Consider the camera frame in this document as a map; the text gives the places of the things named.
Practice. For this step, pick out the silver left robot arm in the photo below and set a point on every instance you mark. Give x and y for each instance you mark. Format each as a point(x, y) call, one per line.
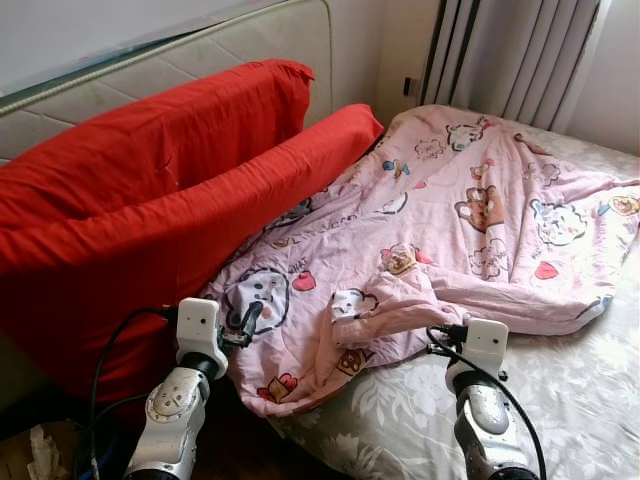
point(170, 420)

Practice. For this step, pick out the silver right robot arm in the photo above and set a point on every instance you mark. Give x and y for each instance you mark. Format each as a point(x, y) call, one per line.
point(490, 430)

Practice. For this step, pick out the long red cushion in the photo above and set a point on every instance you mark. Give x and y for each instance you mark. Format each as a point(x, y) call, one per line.
point(150, 140)
point(150, 260)

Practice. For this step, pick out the pink cartoon print quilt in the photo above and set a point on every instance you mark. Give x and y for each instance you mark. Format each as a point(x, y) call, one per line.
point(480, 200)

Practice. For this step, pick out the beige floral bed sheet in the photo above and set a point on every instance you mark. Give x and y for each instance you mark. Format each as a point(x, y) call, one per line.
point(580, 400)

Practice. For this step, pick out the brown cardboard box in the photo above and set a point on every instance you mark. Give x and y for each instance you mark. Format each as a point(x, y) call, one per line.
point(25, 455)

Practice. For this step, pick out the beige quilted mattress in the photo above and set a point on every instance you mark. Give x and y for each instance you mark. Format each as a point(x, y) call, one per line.
point(250, 50)

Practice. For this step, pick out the grey pleated curtain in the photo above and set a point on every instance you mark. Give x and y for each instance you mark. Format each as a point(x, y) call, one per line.
point(510, 50)

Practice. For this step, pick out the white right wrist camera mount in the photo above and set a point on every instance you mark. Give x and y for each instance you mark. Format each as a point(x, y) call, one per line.
point(485, 345)

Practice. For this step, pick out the black wall socket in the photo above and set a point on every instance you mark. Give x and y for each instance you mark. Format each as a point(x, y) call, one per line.
point(408, 87)

